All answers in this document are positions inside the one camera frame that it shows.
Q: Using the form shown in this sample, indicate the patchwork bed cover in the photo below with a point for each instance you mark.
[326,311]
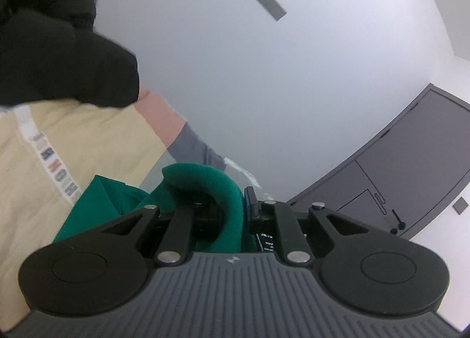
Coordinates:
[52,150]

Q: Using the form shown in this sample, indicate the grey wall switch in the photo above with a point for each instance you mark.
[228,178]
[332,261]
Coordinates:
[460,205]

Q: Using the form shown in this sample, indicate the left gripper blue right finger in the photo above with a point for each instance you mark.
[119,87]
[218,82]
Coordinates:
[276,219]

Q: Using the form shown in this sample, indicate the green hooded sweatshirt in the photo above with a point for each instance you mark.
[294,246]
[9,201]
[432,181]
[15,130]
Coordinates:
[106,199]

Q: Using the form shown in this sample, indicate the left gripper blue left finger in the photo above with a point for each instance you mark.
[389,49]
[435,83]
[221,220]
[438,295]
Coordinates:
[177,240]

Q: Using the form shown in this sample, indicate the black jacket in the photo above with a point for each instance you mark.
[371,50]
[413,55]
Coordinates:
[49,50]

